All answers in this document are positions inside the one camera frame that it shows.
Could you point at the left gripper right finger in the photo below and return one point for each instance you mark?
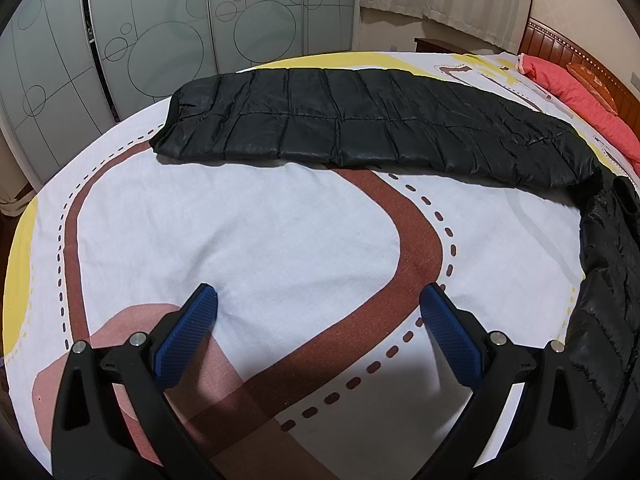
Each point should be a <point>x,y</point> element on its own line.
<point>525,418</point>

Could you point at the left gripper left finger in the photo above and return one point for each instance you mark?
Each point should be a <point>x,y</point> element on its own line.
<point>112,419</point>

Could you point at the black puffer down jacket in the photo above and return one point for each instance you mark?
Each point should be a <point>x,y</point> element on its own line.
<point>360,118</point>

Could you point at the white patterned bed sheet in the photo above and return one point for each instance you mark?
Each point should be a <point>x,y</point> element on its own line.
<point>319,365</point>

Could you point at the coral red pillow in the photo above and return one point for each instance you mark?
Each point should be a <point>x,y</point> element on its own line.
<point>561,84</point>

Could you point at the orange embroidered cushion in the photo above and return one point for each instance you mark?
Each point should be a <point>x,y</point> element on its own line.
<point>593,85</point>

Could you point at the frosted glass wardrobe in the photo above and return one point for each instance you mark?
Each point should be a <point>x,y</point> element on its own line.
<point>72,69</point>

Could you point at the wooden headboard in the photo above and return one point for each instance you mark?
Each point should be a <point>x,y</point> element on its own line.
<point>545,42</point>

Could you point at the dark wooden nightstand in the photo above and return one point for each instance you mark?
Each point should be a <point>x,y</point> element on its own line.
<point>432,45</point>

